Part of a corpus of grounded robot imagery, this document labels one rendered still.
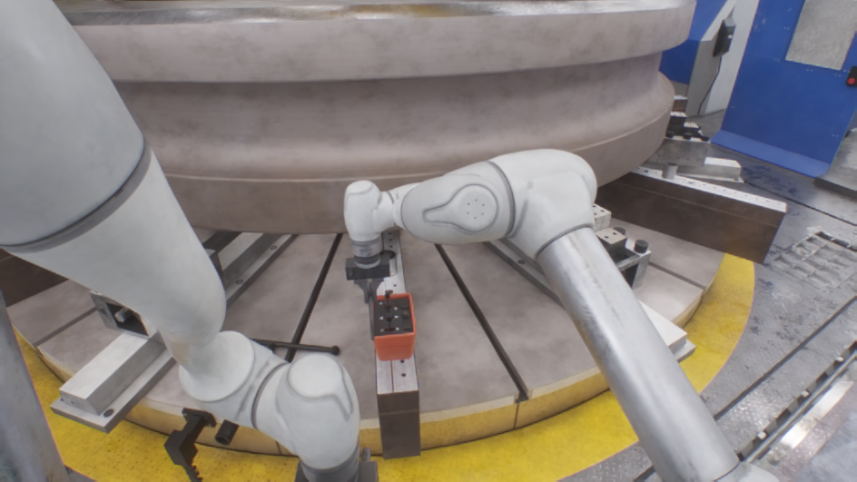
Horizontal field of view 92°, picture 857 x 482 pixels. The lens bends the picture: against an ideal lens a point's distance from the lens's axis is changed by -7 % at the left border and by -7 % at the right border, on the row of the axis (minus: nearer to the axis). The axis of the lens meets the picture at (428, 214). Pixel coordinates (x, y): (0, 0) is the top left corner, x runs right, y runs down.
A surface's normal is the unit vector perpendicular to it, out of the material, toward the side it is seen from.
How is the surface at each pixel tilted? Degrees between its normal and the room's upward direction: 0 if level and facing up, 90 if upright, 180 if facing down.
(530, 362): 0
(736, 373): 0
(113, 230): 107
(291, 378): 11
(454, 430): 90
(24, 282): 90
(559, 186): 34
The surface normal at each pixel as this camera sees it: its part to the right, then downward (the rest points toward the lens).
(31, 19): 0.97, -0.18
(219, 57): -0.09, 0.50
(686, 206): -0.61, 0.39
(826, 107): -0.87, 0.25
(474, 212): 0.22, 0.02
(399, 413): 0.12, 0.49
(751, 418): 0.00, -0.87
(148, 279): 0.66, 0.62
